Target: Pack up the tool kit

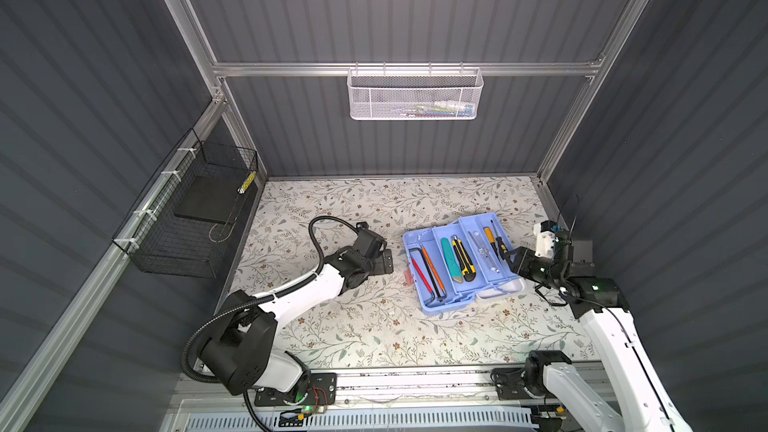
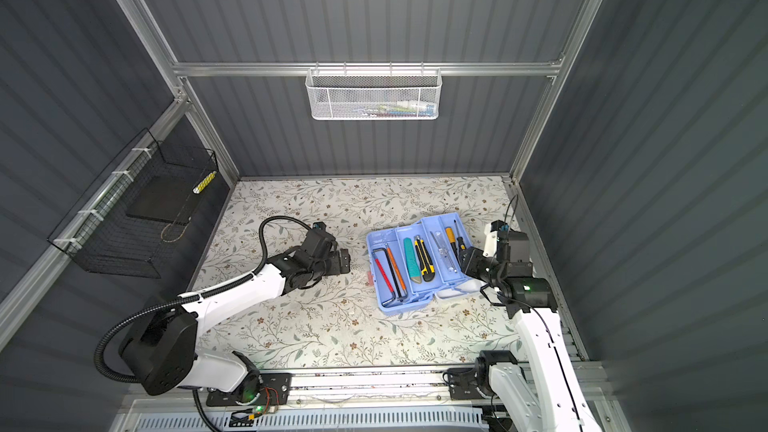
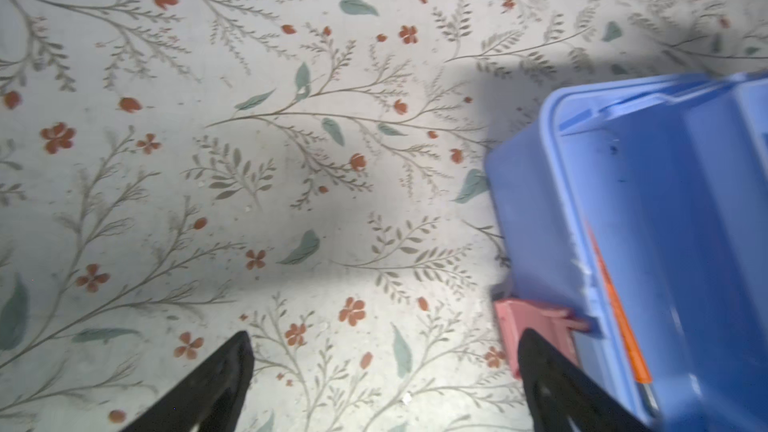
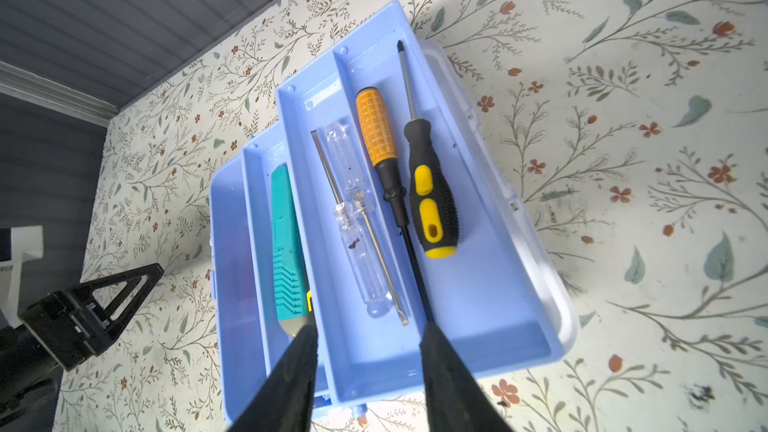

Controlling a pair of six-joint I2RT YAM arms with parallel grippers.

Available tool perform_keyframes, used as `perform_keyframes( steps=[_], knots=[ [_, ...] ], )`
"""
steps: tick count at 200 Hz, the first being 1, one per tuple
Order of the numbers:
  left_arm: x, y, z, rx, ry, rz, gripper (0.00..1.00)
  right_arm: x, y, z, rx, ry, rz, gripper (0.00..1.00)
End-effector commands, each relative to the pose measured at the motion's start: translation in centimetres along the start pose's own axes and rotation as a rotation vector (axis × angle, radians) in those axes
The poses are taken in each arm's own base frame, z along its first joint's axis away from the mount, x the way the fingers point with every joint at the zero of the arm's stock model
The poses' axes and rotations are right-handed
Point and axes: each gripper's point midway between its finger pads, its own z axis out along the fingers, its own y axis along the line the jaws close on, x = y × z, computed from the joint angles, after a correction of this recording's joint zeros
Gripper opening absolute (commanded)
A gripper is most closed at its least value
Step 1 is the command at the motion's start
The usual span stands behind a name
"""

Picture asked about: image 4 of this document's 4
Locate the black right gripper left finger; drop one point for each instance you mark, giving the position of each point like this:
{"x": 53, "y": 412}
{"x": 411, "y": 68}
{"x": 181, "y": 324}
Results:
{"x": 285, "y": 400}

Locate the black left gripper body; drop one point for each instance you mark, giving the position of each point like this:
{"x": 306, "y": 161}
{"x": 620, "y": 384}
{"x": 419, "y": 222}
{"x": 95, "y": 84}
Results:
{"x": 58, "y": 333}

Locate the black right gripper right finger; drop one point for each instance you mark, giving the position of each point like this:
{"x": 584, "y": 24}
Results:
{"x": 454, "y": 400}

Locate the teal handle tool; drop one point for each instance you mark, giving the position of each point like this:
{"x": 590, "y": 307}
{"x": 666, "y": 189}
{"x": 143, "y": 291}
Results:
{"x": 290, "y": 281}

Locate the clear handle screwdriver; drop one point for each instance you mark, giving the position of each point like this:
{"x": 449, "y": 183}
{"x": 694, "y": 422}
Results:
{"x": 352, "y": 212}

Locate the black yellow small screwdriver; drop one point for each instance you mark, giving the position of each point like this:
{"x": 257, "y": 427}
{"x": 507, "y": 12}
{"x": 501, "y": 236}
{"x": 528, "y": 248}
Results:
{"x": 431, "y": 199}

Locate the white blue tool box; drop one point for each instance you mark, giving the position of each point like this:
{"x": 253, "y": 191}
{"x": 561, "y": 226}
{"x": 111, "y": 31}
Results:
{"x": 499, "y": 301}

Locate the orange handle screwdriver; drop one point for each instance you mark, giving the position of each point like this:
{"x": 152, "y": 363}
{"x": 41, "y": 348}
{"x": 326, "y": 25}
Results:
{"x": 382, "y": 151}

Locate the aluminium frame corner post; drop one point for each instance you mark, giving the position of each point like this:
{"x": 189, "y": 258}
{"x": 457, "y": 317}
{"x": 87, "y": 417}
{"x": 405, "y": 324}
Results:
{"x": 29, "y": 87}

